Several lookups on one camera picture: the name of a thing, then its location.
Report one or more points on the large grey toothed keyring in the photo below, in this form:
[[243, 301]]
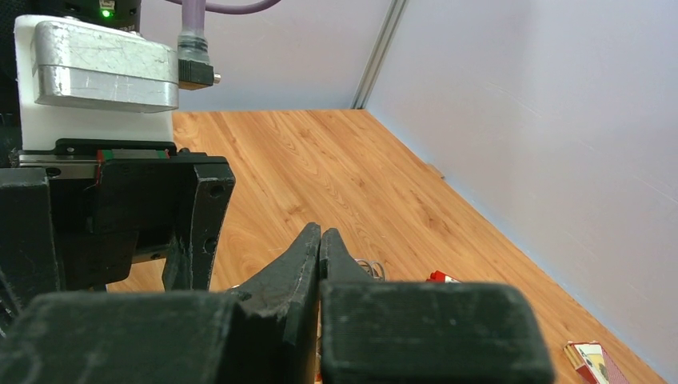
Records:
[[373, 268]]

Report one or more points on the red window toy brick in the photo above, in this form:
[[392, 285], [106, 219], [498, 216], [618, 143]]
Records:
[[438, 276]]

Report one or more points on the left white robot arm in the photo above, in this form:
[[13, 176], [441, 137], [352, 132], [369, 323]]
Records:
[[194, 69]]

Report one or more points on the pink roof toy house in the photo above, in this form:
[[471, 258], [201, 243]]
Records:
[[593, 364]]

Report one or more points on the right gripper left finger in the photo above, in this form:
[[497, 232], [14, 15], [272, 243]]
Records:
[[263, 331]]

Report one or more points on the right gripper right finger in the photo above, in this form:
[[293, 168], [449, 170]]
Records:
[[424, 332]]

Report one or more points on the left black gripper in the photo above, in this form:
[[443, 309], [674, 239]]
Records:
[[80, 217]]

